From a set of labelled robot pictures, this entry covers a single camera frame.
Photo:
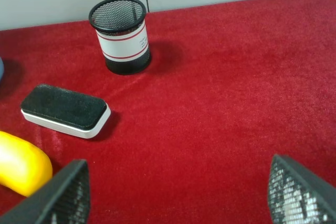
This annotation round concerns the blue grey object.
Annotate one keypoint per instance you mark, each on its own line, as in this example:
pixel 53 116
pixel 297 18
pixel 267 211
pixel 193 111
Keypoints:
pixel 1 69

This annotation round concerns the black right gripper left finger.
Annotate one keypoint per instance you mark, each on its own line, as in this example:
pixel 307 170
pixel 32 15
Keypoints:
pixel 64 199

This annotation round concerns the black mesh pen holder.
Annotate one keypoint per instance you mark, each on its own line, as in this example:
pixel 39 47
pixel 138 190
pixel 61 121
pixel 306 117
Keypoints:
pixel 121 31

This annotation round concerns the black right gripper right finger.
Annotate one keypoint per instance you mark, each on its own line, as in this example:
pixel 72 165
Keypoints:
pixel 297 195

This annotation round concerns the black white board eraser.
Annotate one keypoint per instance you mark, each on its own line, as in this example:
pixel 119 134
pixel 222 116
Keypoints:
pixel 65 111

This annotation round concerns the red table cloth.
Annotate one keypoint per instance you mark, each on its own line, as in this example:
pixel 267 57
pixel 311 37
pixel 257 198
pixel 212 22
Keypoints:
pixel 190 138

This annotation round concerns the yellow mango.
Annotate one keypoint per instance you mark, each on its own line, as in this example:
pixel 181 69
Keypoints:
pixel 24 167

